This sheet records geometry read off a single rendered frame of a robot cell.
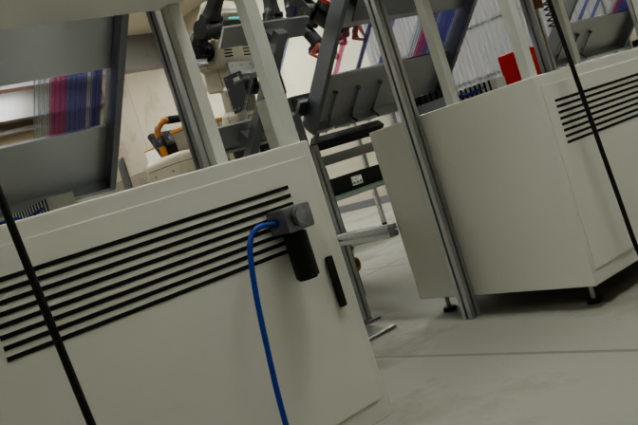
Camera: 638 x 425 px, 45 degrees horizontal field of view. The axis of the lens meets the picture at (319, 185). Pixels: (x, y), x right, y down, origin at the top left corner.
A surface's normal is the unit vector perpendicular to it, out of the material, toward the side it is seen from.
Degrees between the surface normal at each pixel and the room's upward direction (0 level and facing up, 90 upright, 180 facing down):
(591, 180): 90
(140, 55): 90
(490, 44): 90
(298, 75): 90
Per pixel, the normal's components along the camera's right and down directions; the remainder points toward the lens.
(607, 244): 0.59, -0.17
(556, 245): -0.75, 0.25
